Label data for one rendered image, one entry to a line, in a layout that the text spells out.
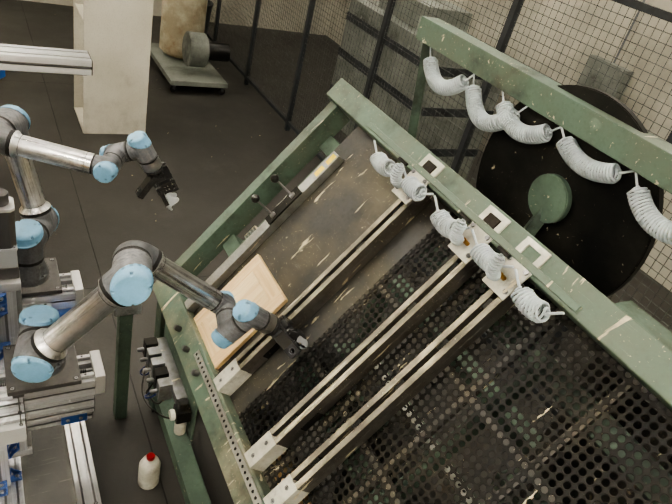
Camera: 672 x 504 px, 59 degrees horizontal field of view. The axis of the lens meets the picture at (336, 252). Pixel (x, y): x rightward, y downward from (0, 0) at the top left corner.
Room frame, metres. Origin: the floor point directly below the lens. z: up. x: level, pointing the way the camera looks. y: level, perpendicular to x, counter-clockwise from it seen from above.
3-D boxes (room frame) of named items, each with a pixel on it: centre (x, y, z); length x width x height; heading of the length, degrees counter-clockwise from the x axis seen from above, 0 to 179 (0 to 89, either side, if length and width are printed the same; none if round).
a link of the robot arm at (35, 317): (1.36, 0.86, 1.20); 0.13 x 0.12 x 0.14; 24
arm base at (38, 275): (1.77, 1.16, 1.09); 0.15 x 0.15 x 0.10
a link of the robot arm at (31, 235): (1.78, 1.16, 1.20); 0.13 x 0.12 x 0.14; 11
